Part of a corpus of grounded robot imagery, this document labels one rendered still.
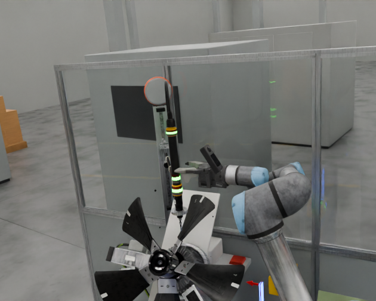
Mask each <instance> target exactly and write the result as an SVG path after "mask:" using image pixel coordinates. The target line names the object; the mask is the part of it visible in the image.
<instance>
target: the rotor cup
mask: <svg viewBox="0 0 376 301"><path fill-rule="evenodd" d="M159 260H162V264H161V265H159V264H158V261H159ZM182 261H186V260H185V258H184V256H183V255H182V254H181V253H179V252H177V253H176V254H174V253H173V252H172V250H171V251H168V250H166V249H158V250H155V251H154V252H153V253H152V254H151V255H150V257H149V261H148V267H149V270H150V271H151V273H152V274H153V275H155V276H157V277H160V278H162V279H176V281H179V280H180V279H181V278H182V277H183V275H178V274H174V272H175V271H174V270H175V268H176V267H177V266H178V265H179V264H180V263H181V262H182ZM172 265H175V267H174V266H172ZM163 277H164V278H163Z"/></svg>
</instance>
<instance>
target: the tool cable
mask: <svg viewBox="0 0 376 301"><path fill-rule="evenodd" d="M165 98H166V105H167V116H168V112H171V108H170V102H169V91H168V83H167V81H165ZM165 160H166V161H167V160H168V164H169V167H168V171H169V170H171V164H170V157H169V156H168V154H167V153H166V158H165ZM169 172H170V171H169Z"/></svg>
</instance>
